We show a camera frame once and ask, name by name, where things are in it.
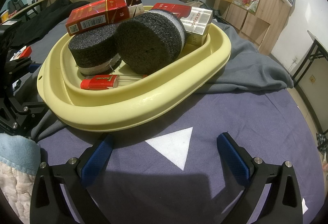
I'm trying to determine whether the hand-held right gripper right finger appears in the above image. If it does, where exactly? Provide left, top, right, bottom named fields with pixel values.
left=216, top=132, right=304, bottom=224

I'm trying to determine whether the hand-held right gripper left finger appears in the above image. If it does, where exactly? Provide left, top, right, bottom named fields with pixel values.
left=30, top=133, right=114, bottom=224

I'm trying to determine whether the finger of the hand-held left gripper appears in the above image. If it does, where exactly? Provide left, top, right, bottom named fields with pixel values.
left=7, top=56, right=43, bottom=79
left=11, top=100, right=51, bottom=135

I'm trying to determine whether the black foam cylinder white band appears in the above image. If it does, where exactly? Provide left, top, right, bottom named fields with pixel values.
left=68, top=24, right=123, bottom=76
left=115, top=8, right=187, bottom=75

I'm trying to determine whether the red lighter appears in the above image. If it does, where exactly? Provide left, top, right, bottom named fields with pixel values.
left=80, top=74, right=148, bottom=90

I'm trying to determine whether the yellow plastic basin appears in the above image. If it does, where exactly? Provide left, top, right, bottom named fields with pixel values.
left=36, top=5, right=232, bottom=133

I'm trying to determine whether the red and silver cigarette carton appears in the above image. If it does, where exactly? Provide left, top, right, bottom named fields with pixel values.
left=153, top=3, right=214, bottom=46

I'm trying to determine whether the small red cigarette pack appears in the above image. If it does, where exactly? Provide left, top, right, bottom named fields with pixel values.
left=14, top=46, right=33, bottom=58

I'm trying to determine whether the black cloth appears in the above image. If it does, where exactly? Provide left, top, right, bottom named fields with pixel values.
left=10, top=0, right=80, bottom=47

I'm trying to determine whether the pile of clothes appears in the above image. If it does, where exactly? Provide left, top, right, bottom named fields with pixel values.
left=316, top=132, right=328, bottom=163

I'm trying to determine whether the grey blanket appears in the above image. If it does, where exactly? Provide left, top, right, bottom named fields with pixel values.
left=31, top=0, right=294, bottom=143

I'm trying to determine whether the black folding table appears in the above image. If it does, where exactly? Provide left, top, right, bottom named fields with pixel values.
left=291, top=30, right=328, bottom=89

